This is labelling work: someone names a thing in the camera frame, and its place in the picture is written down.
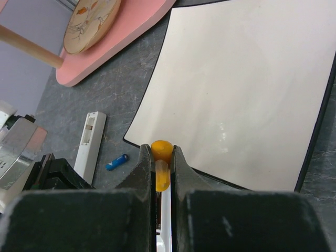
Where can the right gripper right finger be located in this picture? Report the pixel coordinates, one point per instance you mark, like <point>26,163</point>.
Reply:
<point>207,219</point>

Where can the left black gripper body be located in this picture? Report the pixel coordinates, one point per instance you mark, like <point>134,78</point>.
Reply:
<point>51,173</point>

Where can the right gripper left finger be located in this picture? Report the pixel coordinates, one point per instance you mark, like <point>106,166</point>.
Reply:
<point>120,219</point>

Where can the slim white remote control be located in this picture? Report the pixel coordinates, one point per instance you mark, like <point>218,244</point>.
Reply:
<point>86,159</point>

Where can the wide white remote control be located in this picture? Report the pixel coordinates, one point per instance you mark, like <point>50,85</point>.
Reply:
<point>163,221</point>

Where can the blue battery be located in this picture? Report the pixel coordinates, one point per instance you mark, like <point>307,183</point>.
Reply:
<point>117,162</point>

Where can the orange handled screwdriver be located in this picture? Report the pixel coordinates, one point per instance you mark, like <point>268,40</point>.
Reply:
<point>162,152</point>

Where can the white square plate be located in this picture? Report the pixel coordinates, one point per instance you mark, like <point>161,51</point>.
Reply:
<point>238,86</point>

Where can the pink three-tier shelf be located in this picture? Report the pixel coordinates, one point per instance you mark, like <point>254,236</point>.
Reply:
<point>133,19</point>

